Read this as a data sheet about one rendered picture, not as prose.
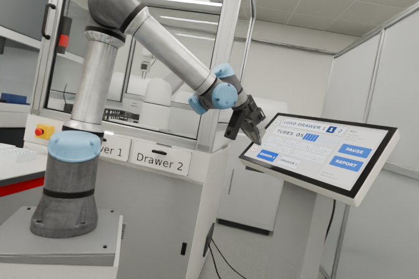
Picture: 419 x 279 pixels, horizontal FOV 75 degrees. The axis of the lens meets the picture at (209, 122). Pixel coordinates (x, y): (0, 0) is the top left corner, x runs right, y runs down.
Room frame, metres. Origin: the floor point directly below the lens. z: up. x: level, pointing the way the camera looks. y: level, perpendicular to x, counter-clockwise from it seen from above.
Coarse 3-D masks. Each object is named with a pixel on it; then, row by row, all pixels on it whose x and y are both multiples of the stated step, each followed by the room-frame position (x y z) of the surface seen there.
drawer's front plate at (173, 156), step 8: (136, 144) 1.34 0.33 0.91; (144, 144) 1.33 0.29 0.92; (152, 144) 1.33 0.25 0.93; (136, 152) 1.34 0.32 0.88; (144, 152) 1.33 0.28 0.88; (168, 152) 1.31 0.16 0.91; (176, 152) 1.30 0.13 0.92; (184, 152) 1.30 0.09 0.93; (136, 160) 1.34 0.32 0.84; (144, 160) 1.33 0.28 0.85; (160, 160) 1.32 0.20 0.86; (168, 160) 1.31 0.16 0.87; (176, 160) 1.30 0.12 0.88; (184, 160) 1.30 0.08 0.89; (160, 168) 1.32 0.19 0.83; (168, 168) 1.31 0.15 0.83; (176, 168) 1.30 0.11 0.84; (184, 168) 1.29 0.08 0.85
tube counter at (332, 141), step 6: (300, 132) 1.13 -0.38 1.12; (306, 132) 1.12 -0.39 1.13; (300, 138) 1.11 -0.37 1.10; (306, 138) 1.09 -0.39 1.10; (312, 138) 1.07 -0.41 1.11; (318, 138) 1.05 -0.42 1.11; (324, 138) 1.04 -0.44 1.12; (330, 138) 1.02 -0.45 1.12; (336, 138) 1.01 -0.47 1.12; (330, 144) 1.00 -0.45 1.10; (336, 144) 0.98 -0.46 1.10
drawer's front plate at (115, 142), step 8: (104, 136) 1.37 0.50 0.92; (112, 136) 1.36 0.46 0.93; (104, 144) 1.37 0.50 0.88; (112, 144) 1.36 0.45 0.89; (120, 144) 1.36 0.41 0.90; (128, 144) 1.35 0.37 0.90; (104, 152) 1.37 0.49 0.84; (112, 152) 1.36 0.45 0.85; (128, 152) 1.36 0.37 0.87; (120, 160) 1.35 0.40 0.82
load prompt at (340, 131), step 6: (288, 120) 1.24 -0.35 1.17; (294, 120) 1.21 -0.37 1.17; (300, 120) 1.19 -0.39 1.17; (288, 126) 1.20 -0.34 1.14; (294, 126) 1.18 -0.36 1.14; (300, 126) 1.16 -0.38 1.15; (306, 126) 1.14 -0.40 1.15; (312, 126) 1.12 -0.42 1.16; (318, 126) 1.11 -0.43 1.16; (324, 126) 1.09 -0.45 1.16; (330, 126) 1.07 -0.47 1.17; (336, 126) 1.05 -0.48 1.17; (342, 126) 1.04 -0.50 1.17; (318, 132) 1.08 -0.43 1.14; (324, 132) 1.06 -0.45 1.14; (330, 132) 1.05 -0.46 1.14; (336, 132) 1.03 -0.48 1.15; (342, 132) 1.02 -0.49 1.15
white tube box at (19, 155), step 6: (6, 150) 1.22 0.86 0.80; (12, 150) 1.24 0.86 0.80; (18, 150) 1.26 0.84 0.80; (24, 150) 1.29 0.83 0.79; (30, 150) 1.30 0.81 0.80; (0, 156) 1.18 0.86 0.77; (6, 156) 1.18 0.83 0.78; (12, 156) 1.18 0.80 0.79; (18, 156) 1.18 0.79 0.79; (24, 156) 1.22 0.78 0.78; (30, 156) 1.25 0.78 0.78; (36, 156) 1.30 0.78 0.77; (12, 162) 1.18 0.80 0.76; (18, 162) 1.19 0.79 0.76
